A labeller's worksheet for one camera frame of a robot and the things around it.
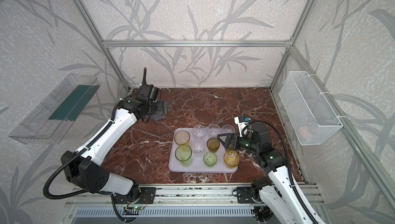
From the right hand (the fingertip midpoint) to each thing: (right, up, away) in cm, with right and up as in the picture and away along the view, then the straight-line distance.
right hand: (224, 131), depth 72 cm
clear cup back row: (-13, -11, +15) cm, 23 cm away
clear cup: (-13, -4, +19) cm, 23 cm away
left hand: (-32, +13, +9) cm, 36 cm away
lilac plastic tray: (-13, -21, +11) cm, 27 cm away
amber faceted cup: (+6, -18, +12) cm, 22 cm away
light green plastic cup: (-21, -13, +8) cm, 26 cm away
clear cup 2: (-4, -3, +21) cm, 22 cm away
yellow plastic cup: (-22, -6, +12) cm, 26 cm away
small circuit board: (-42, -35, -1) cm, 55 cm away
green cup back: (-6, -17, +12) cm, 22 cm away
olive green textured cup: (-5, -11, +17) cm, 21 cm away
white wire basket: (+34, +8, -11) cm, 37 cm away
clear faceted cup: (+4, -2, +19) cm, 20 cm away
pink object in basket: (+39, -1, +1) cm, 39 cm away
